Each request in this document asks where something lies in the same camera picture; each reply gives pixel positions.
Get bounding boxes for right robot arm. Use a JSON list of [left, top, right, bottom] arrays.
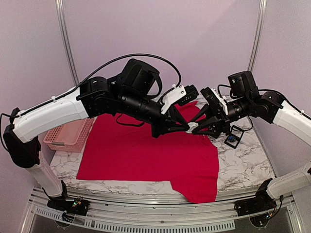
[[191, 71, 311, 212]]

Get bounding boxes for green round brooch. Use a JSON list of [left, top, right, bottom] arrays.
[[186, 122, 198, 133]]

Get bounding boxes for blue round brooch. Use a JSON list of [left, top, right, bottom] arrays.
[[227, 135, 236, 143]]

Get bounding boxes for right aluminium post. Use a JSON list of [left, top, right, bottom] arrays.
[[247, 0, 268, 72]]

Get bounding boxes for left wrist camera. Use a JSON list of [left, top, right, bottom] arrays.
[[160, 84, 199, 115]]

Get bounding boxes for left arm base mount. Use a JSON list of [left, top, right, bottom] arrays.
[[47, 197, 90, 223]]

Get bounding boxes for black brooch box right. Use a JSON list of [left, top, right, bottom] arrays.
[[225, 125, 245, 149]]

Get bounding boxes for left aluminium post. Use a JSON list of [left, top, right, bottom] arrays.
[[55, 0, 79, 85]]

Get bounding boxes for aluminium front rail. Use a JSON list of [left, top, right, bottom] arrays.
[[21, 188, 304, 233]]

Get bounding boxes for pink plastic basket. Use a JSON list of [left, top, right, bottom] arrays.
[[43, 118, 95, 152]]

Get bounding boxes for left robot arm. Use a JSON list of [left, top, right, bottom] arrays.
[[0, 53, 189, 211]]

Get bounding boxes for red t-shirt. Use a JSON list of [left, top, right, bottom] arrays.
[[77, 114, 219, 203]]

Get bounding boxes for aluminium post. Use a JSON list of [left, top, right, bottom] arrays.
[[247, 0, 268, 72], [55, 0, 79, 85]]

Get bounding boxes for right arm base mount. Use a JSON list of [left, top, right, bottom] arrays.
[[234, 194, 282, 228]]

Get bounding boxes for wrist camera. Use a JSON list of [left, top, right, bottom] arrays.
[[200, 87, 228, 118], [160, 84, 199, 115]]

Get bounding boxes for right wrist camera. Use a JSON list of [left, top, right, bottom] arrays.
[[200, 87, 228, 118]]

